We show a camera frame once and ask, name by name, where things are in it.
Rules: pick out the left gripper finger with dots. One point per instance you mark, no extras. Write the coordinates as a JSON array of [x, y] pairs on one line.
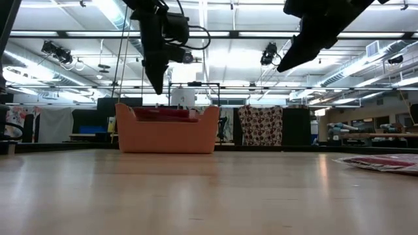
[[156, 72]]

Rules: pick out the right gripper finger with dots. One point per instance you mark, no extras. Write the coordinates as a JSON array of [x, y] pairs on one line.
[[298, 55]]

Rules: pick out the red popcorn bag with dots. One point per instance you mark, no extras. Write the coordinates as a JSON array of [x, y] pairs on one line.
[[161, 113], [382, 162]]

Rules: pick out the black ceiling spotlight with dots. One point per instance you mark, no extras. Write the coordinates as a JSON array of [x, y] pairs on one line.
[[269, 53], [57, 52], [395, 59]]

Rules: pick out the white box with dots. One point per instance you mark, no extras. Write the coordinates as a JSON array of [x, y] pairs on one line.
[[183, 97]]

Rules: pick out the white vent grille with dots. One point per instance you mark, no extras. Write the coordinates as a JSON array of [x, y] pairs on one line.
[[372, 48]]

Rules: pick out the black monitor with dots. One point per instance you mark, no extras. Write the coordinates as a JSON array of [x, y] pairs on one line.
[[106, 107]]

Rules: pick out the orange plastic basket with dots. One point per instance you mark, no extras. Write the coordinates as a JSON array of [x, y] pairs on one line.
[[166, 138]]

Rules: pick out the yellow sign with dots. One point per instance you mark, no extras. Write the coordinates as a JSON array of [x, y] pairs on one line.
[[111, 124]]

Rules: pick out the tall black panel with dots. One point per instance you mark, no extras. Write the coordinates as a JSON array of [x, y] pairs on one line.
[[296, 127]]

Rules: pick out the brown circle patterned cloth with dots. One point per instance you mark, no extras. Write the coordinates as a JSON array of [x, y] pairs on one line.
[[260, 125]]

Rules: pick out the low black panel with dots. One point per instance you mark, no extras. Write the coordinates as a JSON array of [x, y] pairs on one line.
[[88, 117]]

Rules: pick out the blue box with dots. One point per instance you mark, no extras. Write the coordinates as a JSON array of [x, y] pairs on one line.
[[93, 130]]

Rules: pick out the black figure stand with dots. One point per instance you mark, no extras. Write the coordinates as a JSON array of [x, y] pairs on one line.
[[223, 127]]

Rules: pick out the long wooden table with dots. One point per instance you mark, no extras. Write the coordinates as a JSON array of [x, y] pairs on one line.
[[375, 135]]

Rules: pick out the grey cloth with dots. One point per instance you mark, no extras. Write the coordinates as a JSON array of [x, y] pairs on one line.
[[55, 125]]

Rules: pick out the floral cloth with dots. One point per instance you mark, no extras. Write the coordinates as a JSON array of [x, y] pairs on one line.
[[34, 112]]

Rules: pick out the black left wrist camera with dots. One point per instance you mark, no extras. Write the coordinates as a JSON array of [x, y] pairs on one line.
[[176, 29]]

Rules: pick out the black aluminium table frame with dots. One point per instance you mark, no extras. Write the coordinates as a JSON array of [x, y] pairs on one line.
[[294, 149]]

